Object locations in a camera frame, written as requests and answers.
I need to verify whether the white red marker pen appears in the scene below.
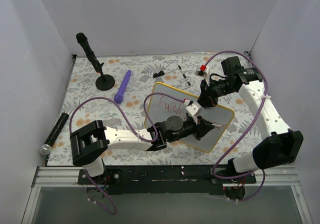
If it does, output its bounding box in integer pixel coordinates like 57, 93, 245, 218
212, 124, 224, 128

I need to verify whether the yellow framed whiteboard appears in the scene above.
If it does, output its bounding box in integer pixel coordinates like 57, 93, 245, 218
147, 82, 235, 153

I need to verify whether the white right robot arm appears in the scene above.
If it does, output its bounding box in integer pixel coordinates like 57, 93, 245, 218
195, 56, 304, 183

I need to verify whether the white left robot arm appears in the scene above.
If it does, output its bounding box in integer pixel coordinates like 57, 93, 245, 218
70, 115, 215, 184

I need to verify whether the floral table mat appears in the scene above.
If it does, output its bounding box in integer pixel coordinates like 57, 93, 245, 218
47, 53, 261, 166

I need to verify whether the black microphone on stand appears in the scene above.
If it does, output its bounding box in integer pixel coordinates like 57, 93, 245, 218
76, 32, 115, 91

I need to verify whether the black flashlight silver head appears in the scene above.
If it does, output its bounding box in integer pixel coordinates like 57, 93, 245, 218
39, 112, 69, 156

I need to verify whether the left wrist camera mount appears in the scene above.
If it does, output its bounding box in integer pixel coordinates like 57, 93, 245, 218
183, 98, 203, 123

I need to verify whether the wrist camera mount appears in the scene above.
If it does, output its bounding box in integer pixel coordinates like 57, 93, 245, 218
183, 98, 203, 123
195, 65, 211, 85

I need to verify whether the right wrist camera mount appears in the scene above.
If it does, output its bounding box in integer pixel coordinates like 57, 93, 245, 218
195, 65, 211, 85

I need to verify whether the wire whiteboard stand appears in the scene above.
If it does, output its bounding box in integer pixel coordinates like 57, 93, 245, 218
152, 61, 194, 90

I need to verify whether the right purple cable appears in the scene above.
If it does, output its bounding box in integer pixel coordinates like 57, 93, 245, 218
204, 50, 270, 202

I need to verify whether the aluminium frame rail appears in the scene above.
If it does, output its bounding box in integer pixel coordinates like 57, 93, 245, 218
21, 163, 313, 224

